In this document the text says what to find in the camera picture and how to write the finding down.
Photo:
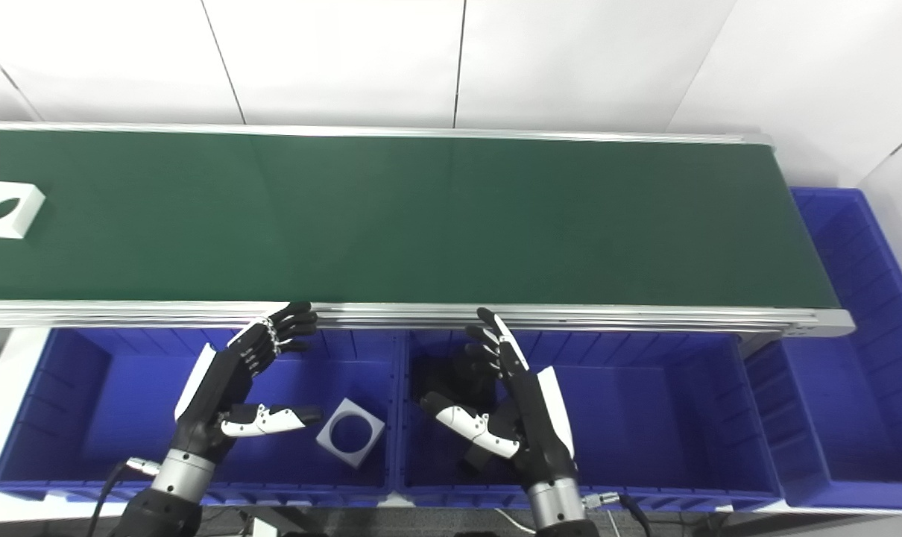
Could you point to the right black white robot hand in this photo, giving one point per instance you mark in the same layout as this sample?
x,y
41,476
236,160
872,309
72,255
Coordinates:
x,y
529,418

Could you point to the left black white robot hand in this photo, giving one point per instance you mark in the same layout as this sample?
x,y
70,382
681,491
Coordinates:
x,y
224,388

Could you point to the white square part round hole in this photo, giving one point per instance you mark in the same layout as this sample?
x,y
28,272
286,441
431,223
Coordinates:
x,y
15,216
369,440

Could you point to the black part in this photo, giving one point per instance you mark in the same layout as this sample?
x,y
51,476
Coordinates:
x,y
455,380

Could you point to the large blue plastic bin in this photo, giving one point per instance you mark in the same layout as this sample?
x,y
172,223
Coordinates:
x,y
853,388

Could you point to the green conveyor belt aluminium frame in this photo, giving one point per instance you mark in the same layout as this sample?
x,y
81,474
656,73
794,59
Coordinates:
x,y
436,224

